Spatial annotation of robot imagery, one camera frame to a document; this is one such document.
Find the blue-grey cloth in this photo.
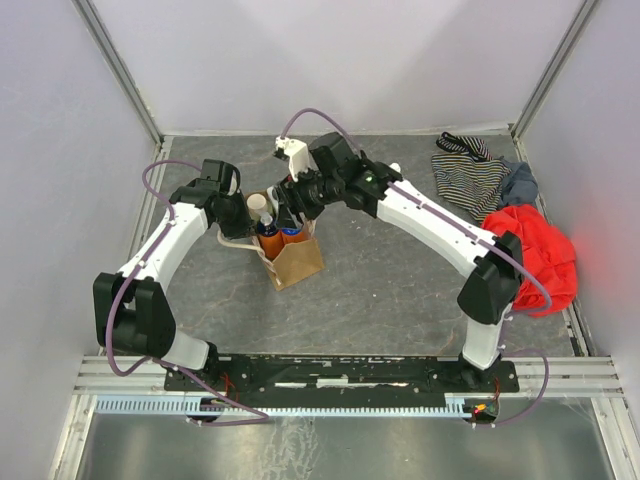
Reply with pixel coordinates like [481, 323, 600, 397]
[498, 160, 539, 209]

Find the dark blue small bottle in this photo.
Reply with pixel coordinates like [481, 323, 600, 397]
[257, 212, 284, 260]

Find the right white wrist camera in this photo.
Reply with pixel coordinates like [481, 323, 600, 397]
[274, 137, 311, 182]

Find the blue cable duct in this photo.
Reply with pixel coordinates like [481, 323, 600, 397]
[94, 395, 471, 419]

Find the cream cap bottle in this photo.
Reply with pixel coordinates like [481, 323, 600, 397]
[246, 193, 271, 221]

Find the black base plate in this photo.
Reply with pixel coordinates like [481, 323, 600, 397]
[196, 353, 519, 409]

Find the striped shirt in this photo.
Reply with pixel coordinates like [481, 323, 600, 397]
[431, 153, 510, 223]

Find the white bottle black cap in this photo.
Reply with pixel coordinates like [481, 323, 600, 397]
[266, 186, 279, 214]

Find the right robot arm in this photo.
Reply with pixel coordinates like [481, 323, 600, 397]
[273, 132, 522, 370]

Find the canvas tote bag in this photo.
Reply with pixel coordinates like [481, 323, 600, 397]
[217, 190, 325, 291]

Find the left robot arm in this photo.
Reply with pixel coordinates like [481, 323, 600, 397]
[93, 159, 254, 377]

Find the aluminium frame rail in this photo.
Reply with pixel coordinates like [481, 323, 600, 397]
[72, 356, 624, 398]

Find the red cloth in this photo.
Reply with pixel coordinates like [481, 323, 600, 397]
[482, 205, 578, 317]

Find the striped dark garment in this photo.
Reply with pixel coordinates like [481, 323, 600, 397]
[436, 132, 494, 162]

